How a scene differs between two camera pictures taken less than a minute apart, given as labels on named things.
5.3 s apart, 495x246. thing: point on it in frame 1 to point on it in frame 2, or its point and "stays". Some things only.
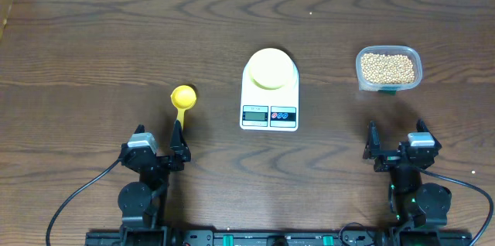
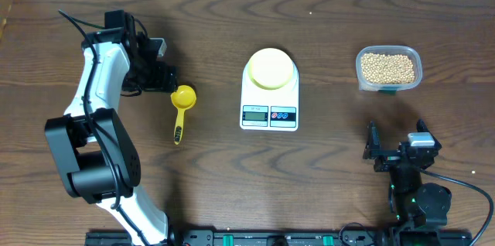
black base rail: x=397 y=235 stays
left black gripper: x=179 y=152 to x=162 y=80
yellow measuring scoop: x=182 y=98 stays
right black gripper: x=373 y=148 stays
